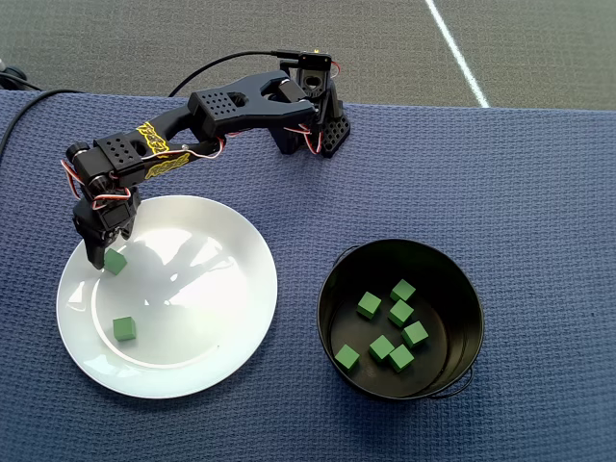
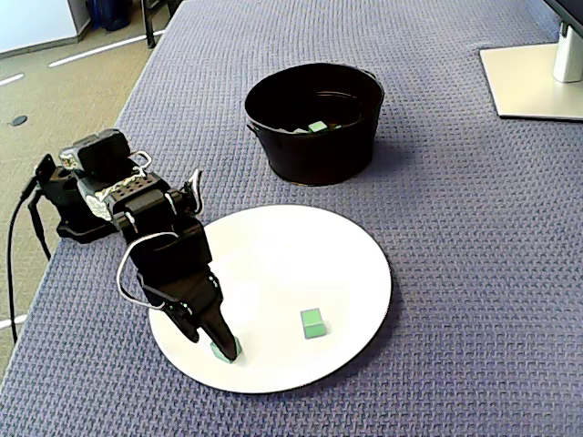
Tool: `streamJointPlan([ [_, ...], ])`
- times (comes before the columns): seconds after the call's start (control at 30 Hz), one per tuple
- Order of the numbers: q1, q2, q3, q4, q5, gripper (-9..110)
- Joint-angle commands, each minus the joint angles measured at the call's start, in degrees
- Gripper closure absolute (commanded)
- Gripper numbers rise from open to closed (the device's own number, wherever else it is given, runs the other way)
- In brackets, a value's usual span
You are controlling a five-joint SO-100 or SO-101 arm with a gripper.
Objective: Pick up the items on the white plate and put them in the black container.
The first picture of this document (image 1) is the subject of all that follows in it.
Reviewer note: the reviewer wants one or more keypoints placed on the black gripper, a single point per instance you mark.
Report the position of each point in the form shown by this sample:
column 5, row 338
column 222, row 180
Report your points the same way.
column 96, row 239

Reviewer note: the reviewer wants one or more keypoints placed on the small green cube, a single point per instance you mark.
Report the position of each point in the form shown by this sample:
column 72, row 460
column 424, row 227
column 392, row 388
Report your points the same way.
column 415, row 334
column 401, row 313
column 381, row 347
column 401, row 357
column 124, row 328
column 347, row 357
column 114, row 261
column 402, row 290
column 369, row 305

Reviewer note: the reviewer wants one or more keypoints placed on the black metal bucket container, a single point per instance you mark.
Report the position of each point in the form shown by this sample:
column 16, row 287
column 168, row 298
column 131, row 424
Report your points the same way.
column 447, row 298

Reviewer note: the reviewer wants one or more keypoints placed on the white round plate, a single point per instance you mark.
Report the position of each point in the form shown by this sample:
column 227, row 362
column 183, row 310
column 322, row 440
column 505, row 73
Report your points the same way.
column 192, row 337

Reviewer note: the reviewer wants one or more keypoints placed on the blue woven table mat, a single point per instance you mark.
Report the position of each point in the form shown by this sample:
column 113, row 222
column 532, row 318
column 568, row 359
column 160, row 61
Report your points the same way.
column 481, row 192

